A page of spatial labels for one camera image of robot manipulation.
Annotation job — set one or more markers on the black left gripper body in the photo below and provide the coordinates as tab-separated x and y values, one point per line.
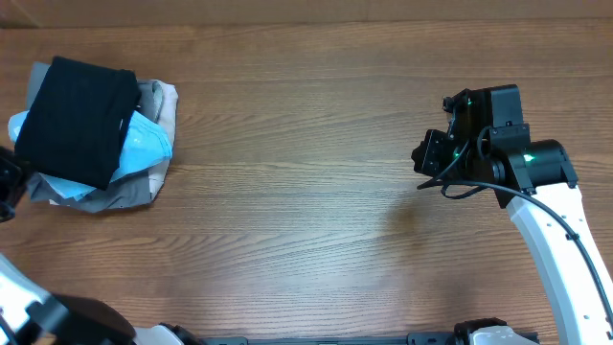
13	177

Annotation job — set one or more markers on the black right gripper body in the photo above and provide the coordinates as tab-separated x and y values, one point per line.
440	156

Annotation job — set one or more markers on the black t-shirt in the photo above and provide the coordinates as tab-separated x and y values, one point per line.
78	121

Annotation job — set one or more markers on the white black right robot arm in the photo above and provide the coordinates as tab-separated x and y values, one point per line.
488	146

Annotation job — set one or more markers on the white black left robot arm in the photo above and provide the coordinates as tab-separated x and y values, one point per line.
29	312

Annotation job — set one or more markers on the grey folded garment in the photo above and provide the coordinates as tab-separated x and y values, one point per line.
127	192

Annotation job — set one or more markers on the light blue folded shirt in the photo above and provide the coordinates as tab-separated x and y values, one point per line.
146	145

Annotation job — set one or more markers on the white pink folded garment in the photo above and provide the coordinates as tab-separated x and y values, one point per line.
167	121

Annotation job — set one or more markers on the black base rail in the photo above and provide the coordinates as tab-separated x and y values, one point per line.
420	338

